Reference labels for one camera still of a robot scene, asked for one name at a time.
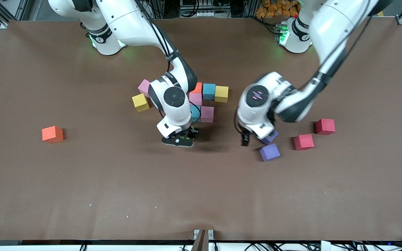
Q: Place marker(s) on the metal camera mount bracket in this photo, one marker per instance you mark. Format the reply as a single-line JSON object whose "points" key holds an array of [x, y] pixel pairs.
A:
{"points": [[201, 240]]}

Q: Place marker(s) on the purple foam block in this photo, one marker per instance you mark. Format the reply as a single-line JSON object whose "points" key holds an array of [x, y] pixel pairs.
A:
{"points": [[269, 152], [271, 137]]}

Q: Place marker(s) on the orange foam block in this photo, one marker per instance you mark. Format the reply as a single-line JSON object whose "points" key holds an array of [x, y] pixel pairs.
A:
{"points": [[52, 135], [197, 89]]}

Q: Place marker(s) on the bright pink foam block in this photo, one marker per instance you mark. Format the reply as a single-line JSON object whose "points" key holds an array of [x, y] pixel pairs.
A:
{"points": [[207, 114]]}

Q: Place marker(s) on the yellow foam block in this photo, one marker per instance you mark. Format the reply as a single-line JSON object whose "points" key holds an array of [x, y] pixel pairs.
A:
{"points": [[221, 94], [140, 103]]}

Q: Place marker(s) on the white power strip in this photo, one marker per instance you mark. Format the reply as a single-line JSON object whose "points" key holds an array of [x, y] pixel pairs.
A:
{"points": [[204, 14]]}

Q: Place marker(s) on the pile of orange items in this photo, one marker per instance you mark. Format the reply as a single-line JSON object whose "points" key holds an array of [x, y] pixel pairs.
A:
{"points": [[274, 8]]}

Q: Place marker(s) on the dusty pink foam block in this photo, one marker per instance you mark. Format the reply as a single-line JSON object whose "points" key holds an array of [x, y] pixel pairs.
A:
{"points": [[143, 87], [196, 99]]}

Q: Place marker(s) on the blue foam block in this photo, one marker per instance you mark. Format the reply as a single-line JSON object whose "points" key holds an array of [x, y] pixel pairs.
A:
{"points": [[195, 112], [209, 91]]}

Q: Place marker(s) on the paper table cover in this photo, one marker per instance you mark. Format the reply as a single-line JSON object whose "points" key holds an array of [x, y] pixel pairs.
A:
{"points": [[82, 181]]}

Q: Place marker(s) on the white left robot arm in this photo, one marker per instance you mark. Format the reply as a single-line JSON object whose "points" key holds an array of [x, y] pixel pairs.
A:
{"points": [[330, 24]]}

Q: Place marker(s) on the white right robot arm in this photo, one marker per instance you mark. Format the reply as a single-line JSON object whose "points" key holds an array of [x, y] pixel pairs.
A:
{"points": [[134, 24]]}

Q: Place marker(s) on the red foam block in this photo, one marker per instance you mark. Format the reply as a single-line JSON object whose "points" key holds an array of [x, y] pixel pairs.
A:
{"points": [[304, 142], [325, 126]]}

